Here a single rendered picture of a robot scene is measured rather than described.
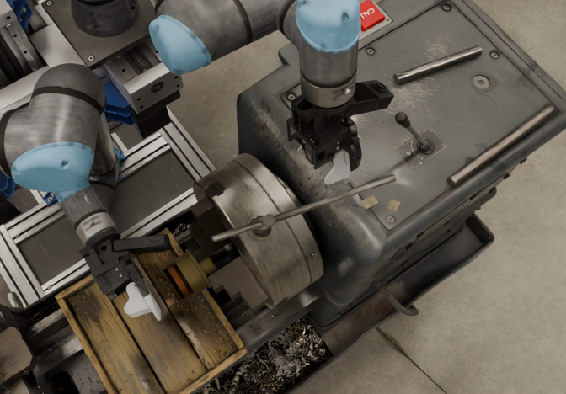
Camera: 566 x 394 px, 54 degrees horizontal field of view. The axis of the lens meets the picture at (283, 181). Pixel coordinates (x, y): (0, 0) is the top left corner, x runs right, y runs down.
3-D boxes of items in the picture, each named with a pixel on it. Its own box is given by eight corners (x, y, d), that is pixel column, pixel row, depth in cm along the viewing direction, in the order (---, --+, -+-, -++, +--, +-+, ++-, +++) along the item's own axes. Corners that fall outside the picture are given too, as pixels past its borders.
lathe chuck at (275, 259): (221, 178, 136) (235, 143, 105) (292, 287, 133) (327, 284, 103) (189, 197, 133) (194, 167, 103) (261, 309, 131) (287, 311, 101)
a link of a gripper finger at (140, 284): (145, 301, 112) (124, 267, 115) (152, 296, 113) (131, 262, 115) (141, 296, 108) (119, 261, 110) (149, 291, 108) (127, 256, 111)
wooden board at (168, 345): (169, 231, 140) (167, 226, 136) (248, 354, 129) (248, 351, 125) (59, 299, 132) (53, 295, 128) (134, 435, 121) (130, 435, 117)
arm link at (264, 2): (211, -32, 71) (255, 15, 66) (285, -64, 74) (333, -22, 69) (220, 17, 78) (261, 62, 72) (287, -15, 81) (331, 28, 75)
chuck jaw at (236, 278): (252, 247, 115) (285, 294, 111) (252, 253, 119) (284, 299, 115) (206, 276, 112) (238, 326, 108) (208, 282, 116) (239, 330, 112)
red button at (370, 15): (366, 4, 124) (368, -3, 122) (384, 22, 122) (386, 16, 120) (345, 16, 122) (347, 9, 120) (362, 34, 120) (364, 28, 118)
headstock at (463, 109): (399, 61, 164) (440, -39, 129) (512, 183, 150) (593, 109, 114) (231, 162, 148) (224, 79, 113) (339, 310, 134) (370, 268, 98)
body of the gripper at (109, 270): (113, 304, 115) (85, 257, 119) (149, 280, 117) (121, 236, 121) (104, 296, 108) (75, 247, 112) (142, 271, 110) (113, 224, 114)
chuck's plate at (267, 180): (233, 171, 137) (250, 135, 106) (303, 279, 134) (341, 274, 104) (221, 178, 136) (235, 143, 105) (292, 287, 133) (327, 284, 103)
